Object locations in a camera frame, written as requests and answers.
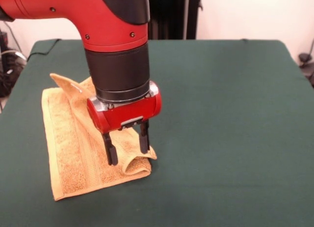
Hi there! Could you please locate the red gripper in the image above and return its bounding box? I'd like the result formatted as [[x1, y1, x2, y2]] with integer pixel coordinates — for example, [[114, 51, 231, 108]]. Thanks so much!
[[86, 80, 162, 166]]

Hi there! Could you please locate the tan terry cloth towel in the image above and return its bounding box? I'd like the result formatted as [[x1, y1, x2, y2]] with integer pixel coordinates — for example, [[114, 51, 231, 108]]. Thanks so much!
[[41, 73, 157, 202]]

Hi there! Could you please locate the dark green table cloth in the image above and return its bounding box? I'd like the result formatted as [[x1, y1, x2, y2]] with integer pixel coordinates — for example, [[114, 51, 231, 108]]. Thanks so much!
[[0, 39, 314, 227]]

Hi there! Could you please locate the black metal stand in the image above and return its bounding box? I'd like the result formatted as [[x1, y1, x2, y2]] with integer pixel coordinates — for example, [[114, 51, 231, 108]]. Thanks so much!
[[148, 0, 204, 41]]

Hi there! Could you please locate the black plug adapter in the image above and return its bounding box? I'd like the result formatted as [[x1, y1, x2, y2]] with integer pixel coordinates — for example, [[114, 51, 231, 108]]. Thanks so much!
[[298, 52, 314, 87]]

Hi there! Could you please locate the black cable bundle with white cable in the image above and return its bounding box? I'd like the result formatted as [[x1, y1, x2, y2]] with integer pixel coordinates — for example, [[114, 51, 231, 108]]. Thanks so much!
[[0, 49, 27, 98]]

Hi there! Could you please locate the black power strip red switch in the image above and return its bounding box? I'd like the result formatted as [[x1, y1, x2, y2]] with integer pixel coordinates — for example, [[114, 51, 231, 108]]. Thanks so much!
[[0, 30, 10, 52]]

